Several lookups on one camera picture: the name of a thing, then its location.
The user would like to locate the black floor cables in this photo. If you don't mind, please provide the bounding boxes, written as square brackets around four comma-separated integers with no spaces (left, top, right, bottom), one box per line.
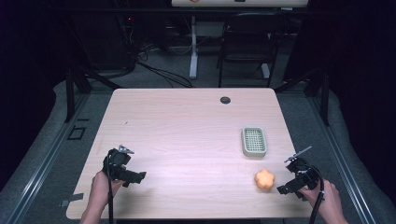
[127,41,194,89]

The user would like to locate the orange flower-shaped soap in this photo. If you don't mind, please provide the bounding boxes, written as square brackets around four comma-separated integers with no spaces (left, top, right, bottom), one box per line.
[254,168,276,192]

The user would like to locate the person's left hand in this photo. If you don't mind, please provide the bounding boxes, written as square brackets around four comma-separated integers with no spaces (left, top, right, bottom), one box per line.
[89,170,126,210]

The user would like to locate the white desk leg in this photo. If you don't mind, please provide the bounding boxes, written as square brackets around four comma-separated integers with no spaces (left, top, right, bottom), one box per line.
[188,15,200,80]

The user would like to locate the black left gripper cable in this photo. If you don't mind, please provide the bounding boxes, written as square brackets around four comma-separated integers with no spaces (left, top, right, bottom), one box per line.
[106,150,115,224]

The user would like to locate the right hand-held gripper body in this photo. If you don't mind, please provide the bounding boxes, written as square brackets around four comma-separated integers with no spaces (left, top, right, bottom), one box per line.
[283,146,319,191]

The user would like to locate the person's right hand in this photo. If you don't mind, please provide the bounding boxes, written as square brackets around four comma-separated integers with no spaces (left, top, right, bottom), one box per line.
[299,178,343,220]

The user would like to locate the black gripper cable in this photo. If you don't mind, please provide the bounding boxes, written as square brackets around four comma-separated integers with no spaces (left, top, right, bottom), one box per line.
[306,163,326,224]
[106,150,115,224]

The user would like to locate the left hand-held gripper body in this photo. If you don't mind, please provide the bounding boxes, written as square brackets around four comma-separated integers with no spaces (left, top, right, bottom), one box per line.
[102,144,139,183]

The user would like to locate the green soap dish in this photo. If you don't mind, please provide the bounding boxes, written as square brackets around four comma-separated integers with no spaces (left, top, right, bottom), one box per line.
[241,126,269,159]

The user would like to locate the black folding chair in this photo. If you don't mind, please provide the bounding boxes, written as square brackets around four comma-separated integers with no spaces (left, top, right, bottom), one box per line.
[217,11,291,89]

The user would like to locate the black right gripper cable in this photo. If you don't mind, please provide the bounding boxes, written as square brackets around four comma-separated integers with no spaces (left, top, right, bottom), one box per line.
[306,163,326,224]

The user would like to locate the black metal frame stand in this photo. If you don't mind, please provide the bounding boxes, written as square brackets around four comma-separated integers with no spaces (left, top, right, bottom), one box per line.
[274,68,332,127]
[63,66,122,124]

